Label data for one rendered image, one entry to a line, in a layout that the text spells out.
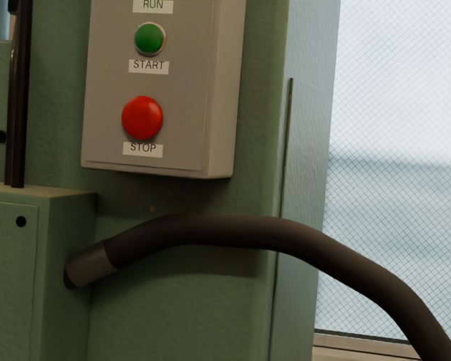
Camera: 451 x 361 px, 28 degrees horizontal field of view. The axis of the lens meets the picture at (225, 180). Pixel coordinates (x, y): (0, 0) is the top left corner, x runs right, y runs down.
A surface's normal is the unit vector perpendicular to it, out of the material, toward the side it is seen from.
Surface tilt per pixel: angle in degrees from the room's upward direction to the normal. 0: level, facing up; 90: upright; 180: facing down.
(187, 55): 90
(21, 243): 90
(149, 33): 87
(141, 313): 90
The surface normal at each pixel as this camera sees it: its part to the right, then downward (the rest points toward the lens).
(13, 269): -0.30, 0.03
